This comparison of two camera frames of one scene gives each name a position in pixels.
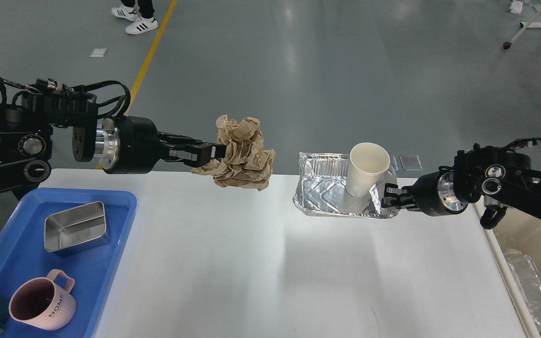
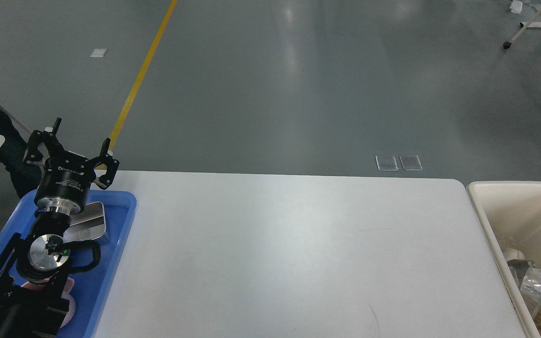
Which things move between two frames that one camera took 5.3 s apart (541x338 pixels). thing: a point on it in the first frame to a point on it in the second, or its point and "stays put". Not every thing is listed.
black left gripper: [132, 144] to [65, 186]
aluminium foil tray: [321, 189] to [532, 282]
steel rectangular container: [74, 226] stays put
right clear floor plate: [411, 162] stays put
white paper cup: [368, 162] to [513, 253]
